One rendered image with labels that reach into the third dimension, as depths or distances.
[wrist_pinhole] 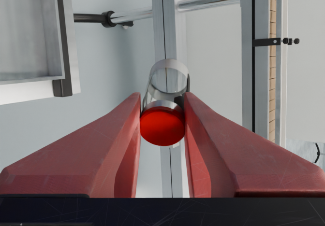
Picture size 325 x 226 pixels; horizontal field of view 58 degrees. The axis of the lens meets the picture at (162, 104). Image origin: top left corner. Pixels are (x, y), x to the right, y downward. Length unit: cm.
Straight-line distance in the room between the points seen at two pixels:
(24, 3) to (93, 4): 124
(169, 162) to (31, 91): 101
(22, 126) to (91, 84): 42
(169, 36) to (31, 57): 89
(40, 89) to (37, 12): 10
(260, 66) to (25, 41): 80
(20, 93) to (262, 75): 81
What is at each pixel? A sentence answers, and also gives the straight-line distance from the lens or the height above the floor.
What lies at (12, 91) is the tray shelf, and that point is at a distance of 42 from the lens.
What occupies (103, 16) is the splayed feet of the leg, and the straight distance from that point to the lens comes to 153.
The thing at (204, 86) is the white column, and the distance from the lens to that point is 186.
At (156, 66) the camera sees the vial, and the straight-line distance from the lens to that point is 15.
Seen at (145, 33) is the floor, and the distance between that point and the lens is 194.
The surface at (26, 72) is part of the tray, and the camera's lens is 43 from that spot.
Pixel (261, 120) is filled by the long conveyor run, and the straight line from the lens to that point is 108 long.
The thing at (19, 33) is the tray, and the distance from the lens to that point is 43.
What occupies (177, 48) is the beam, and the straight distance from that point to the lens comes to 125.
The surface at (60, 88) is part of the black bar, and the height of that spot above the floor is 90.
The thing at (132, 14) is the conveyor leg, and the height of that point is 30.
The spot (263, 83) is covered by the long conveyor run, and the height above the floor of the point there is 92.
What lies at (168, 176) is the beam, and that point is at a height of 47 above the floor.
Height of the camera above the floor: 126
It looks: 38 degrees down
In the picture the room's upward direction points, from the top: 94 degrees clockwise
